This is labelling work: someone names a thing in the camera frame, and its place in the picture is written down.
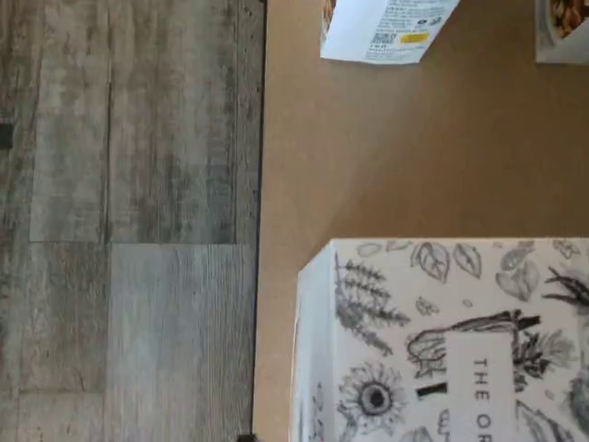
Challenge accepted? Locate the black metal shelf frame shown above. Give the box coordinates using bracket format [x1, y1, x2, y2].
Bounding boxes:
[250, 0, 269, 442]

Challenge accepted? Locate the wooden shelf board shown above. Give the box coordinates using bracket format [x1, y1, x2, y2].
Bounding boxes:
[252, 0, 589, 442]

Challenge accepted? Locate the white tea box yellow strip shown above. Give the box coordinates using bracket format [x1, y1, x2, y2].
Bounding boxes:
[296, 237, 589, 442]

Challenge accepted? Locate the white yellow purely elizabeth box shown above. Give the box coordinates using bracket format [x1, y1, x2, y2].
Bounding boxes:
[320, 0, 460, 64]
[535, 0, 589, 65]

